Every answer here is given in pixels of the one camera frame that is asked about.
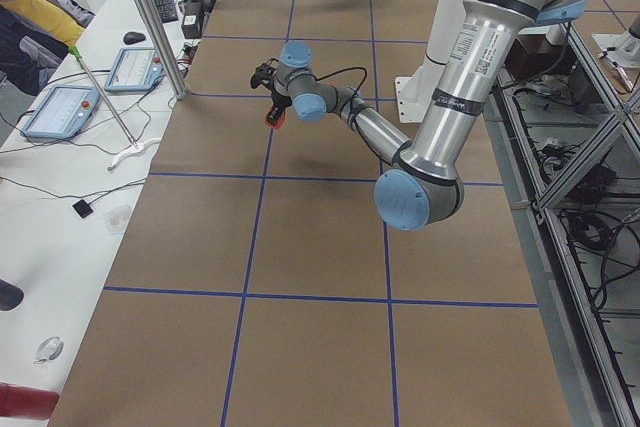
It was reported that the red cylinder bottle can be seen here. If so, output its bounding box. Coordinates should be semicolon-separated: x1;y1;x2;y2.
1;382;60;420

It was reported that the seated person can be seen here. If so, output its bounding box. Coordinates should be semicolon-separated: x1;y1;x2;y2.
1;0;95;96

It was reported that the far teach pendant tablet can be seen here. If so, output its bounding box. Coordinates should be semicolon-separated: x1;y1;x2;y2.
104;47;164;94

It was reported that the near teach pendant tablet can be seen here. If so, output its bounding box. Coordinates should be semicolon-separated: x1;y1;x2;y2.
21;86;101;140

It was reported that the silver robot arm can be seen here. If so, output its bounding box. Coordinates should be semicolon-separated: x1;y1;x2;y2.
250;0;586;231

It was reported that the black keyboard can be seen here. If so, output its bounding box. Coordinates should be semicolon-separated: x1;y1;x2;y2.
153;0;179;23

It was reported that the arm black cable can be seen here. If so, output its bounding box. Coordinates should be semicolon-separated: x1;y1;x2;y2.
314;65;369;98

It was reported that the black box with label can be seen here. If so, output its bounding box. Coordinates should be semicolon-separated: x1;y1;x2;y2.
181;0;211;40

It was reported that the teach pendant tablet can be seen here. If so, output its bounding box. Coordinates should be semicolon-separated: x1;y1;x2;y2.
104;47;164;94
21;86;101;140

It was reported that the white pedestal column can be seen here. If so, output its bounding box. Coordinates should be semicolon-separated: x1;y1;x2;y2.
394;0;465;124

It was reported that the aluminium frame post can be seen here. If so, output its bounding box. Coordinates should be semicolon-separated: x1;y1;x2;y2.
134;0;187;101

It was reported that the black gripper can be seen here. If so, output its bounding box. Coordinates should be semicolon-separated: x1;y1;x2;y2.
250;60;292;125

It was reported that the metal rod with hook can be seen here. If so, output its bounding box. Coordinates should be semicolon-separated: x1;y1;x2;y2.
69;45;161;172

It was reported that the black computer mouse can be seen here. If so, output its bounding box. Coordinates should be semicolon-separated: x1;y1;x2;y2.
122;31;146;45

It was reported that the small black square pad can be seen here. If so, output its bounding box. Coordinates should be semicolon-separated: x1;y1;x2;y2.
72;199;94;219

